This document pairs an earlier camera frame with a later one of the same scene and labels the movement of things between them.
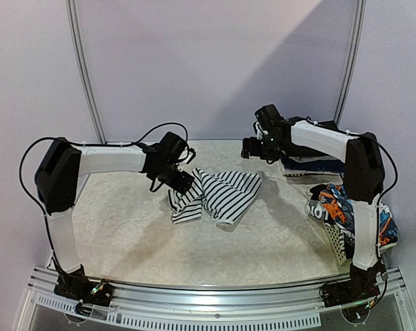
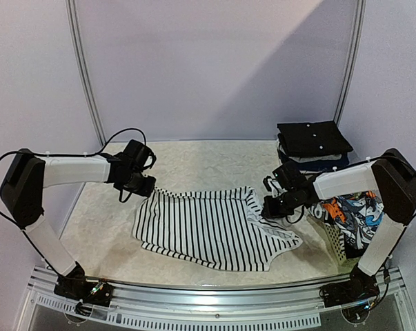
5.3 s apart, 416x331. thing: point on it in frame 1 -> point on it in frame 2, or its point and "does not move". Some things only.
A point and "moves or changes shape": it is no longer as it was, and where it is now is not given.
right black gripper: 247,147 -> 272,205
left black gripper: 183,185 -> 146,191
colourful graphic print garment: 329,203 does not move
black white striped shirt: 220,195 moves or changes shape
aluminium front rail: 218,307 does not move
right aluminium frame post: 357,32 does not move
